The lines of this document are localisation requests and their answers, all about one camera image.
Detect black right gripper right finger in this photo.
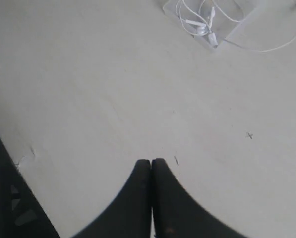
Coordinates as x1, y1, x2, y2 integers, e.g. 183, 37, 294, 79
151, 158, 239, 238

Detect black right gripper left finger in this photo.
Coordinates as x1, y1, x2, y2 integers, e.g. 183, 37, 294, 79
75, 159, 152, 238

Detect clear plastic storage box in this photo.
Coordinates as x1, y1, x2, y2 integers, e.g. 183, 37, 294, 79
163, 0, 260, 50

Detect white wired earphones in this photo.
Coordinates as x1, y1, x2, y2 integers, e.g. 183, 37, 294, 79
175, 0, 296, 53

